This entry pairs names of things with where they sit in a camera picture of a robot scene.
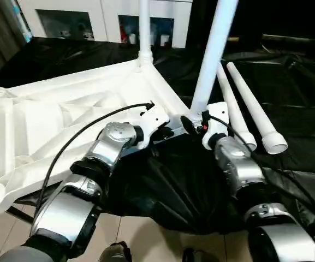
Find white plastic table leg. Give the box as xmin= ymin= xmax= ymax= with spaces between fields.
xmin=189 ymin=0 xmax=240 ymax=122
xmin=138 ymin=0 xmax=154 ymax=69
xmin=216 ymin=64 xmax=258 ymax=150
xmin=226 ymin=62 xmax=289 ymax=156

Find white plastic table top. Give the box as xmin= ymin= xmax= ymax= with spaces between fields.
xmin=0 ymin=57 xmax=199 ymax=216

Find black shiny mat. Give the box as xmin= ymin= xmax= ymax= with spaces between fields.
xmin=0 ymin=37 xmax=315 ymax=237

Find black robot foot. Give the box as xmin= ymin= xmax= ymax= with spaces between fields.
xmin=102 ymin=241 xmax=133 ymax=262
xmin=182 ymin=247 xmax=216 ymax=262

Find long dark metal bar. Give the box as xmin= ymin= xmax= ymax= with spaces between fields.
xmin=261 ymin=34 xmax=315 ymax=49

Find white glass-door cabinet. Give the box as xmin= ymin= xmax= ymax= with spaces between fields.
xmin=17 ymin=0 xmax=194 ymax=49

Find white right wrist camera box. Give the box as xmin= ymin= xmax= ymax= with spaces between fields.
xmin=201 ymin=102 xmax=229 ymax=151

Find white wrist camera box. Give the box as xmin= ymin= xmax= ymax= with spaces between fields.
xmin=134 ymin=105 xmax=171 ymax=150
xmin=201 ymin=102 xmax=229 ymax=151

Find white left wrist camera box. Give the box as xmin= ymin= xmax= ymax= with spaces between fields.
xmin=134 ymin=105 xmax=171 ymax=150

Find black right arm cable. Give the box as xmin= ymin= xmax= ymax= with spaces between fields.
xmin=208 ymin=114 xmax=315 ymax=262

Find black table frame leg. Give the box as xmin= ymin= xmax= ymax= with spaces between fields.
xmin=8 ymin=203 xmax=37 ymax=225

